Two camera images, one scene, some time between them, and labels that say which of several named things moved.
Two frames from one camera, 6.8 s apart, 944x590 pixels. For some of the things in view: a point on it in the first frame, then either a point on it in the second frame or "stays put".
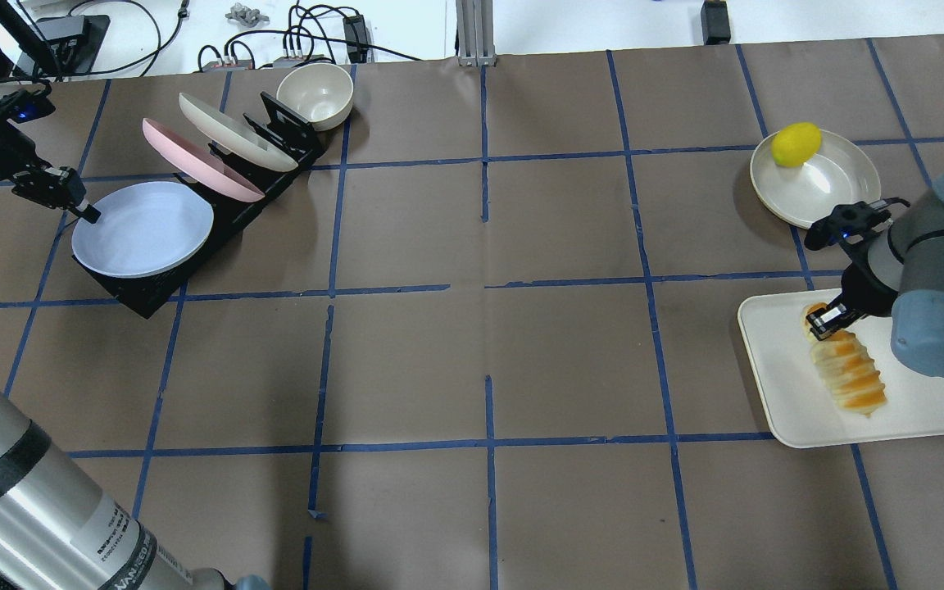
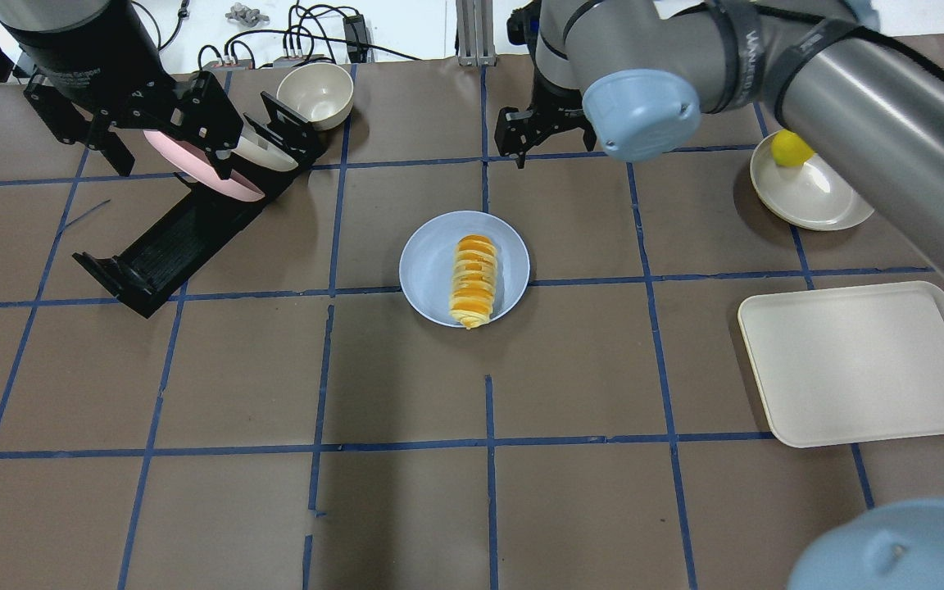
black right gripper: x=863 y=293 to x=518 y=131
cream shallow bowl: x=841 y=173 stays put
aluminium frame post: x=474 y=33 stays put
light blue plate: x=142 y=228 to x=427 y=264
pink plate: x=198 y=166 stays put
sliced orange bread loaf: x=847 y=366 to x=474 y=283
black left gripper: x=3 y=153 to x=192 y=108
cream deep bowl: x=322 y=93 stays put
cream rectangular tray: x=799 y=408 stays put
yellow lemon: x=796 y=143 stays put
